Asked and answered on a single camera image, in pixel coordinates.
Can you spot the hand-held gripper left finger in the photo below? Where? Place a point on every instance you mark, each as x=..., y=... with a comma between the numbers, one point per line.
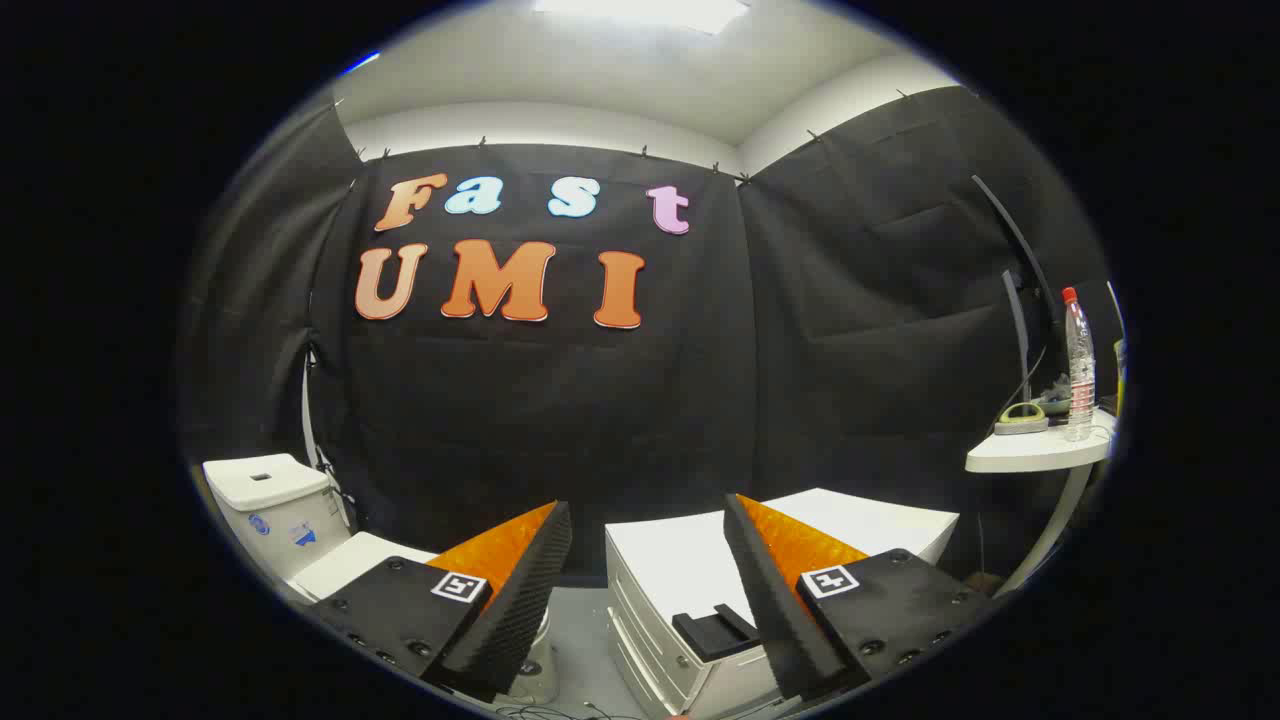
x=520, y=590

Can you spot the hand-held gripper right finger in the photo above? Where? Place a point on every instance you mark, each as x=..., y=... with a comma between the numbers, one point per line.
x=775, y=590

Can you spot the white toilet lid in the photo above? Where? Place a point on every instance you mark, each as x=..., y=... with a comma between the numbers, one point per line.
x=350, y=562

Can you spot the white toilet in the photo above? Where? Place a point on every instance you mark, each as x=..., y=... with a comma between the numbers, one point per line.
x=270, y=500

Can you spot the black flat holder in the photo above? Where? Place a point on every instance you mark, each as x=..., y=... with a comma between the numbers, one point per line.
x=712, y=635

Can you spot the white drawer cabinet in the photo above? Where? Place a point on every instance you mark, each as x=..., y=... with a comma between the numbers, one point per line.
x=680, y=560

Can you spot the black backdrop cloth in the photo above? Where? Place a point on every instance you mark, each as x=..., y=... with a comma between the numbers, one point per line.
x=600, y=400

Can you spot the white pipe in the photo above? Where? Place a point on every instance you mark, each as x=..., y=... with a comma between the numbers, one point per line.
x=309, y=420

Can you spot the white round table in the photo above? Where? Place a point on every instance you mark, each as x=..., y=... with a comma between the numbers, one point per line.
x=1030, y=452

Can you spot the yellow tape roll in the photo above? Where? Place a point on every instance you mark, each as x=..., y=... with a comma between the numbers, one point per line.
x=1020, y=420

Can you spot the clear water bottle red cap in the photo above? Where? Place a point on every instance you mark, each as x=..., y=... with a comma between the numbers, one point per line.
x=1079, y=380

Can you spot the ceiling light panel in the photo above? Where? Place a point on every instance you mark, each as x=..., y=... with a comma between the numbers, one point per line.
x=640, y=12

